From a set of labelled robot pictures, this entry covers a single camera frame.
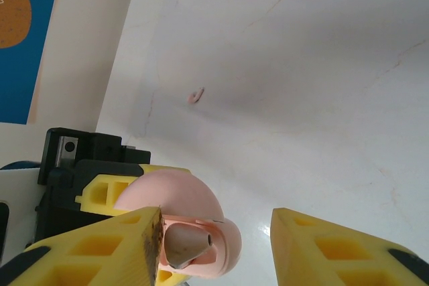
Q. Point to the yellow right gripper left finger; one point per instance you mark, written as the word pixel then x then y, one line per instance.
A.
pixel 100 252

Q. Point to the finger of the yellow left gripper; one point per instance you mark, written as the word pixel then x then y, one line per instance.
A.
pixel 171 279
pixel 100 194

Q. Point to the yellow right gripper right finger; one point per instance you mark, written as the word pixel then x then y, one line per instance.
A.
pixel 335 259

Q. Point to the pink round charging case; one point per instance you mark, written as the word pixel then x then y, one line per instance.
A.
pixel 174 192

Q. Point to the white earbud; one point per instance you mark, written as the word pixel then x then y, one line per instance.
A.
pixel 193 97

